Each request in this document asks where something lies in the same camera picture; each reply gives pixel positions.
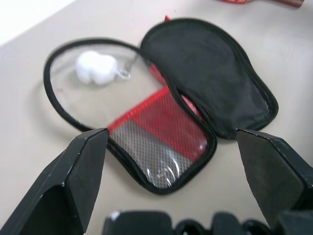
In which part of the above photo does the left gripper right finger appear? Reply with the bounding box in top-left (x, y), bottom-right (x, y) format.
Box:
top-left (235, 128), bottom-right (313, 231)

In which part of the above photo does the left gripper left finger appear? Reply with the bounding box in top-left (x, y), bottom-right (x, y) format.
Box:
top-left (0, 127), bottom-right (109, 235)

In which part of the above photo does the black red paddle case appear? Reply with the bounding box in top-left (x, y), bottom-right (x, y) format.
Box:
top-left (43, 16), bottom-right (280, 196)

